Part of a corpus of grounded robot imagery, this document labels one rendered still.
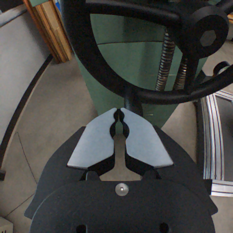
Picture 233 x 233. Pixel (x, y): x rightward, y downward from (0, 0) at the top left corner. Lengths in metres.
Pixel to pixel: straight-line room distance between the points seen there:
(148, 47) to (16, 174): 1.31
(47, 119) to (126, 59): 1.02
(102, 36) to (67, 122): 0.87
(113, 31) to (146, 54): 0.12
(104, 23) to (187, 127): 0.98
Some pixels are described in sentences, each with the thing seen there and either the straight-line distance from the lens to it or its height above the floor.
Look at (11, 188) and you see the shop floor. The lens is 1.33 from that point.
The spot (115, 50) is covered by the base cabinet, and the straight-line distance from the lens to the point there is 0.34.
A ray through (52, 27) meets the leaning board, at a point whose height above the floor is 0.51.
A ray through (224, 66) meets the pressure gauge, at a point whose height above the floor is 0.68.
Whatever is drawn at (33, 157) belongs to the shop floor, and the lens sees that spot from 1.17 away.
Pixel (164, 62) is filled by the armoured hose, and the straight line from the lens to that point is 0.24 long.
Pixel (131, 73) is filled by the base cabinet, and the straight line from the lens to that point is 0.40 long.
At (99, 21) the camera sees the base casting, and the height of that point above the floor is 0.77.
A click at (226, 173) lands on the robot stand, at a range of 0.91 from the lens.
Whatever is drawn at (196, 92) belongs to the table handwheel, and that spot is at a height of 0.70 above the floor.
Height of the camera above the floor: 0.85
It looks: 60 degrees down
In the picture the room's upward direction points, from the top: 7 degrees counter-clockwise
